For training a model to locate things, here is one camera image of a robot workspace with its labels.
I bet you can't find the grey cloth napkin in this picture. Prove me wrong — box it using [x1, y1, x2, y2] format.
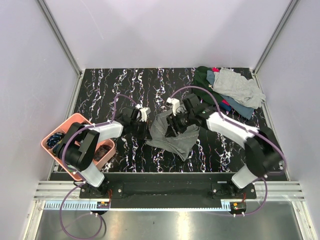
[146, 110, 200, 161]

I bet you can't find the light grey shirt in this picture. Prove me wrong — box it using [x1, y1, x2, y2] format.
[213, 68, 266, 109]

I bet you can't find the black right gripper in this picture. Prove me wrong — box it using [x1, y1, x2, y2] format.
[164, 110, 194, 139]

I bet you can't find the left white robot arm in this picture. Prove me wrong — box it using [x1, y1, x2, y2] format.
[53, 104, 152, 198]

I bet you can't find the blue garment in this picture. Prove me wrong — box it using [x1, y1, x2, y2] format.
[206, 70, 254, 120]

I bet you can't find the blue patterned rolled sock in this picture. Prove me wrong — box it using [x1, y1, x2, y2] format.
[46, 132, 65, 149]

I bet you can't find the dark brown rolled item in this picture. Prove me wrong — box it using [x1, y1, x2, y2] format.
[93, 145, 111, 162]

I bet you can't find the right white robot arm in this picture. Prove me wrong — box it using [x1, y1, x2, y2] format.
[166, 94, 283, 199]

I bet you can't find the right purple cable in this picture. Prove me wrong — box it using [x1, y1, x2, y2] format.
[169, 86, 288, 216]

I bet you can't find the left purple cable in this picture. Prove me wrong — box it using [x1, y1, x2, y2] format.
[59, 94, 141, 240]

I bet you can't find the purple cable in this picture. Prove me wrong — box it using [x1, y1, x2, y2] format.
[169, 86, 288, 216]
[59, 94, 141, 240]

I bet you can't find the dark green garment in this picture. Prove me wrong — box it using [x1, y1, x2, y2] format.
[192, 66, 224, 105]

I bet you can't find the pink compartment tray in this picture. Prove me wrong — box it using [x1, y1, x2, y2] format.
[41, 113, 116, 181]

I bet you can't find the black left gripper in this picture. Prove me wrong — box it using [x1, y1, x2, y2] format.
[130, 119, 152, 141]

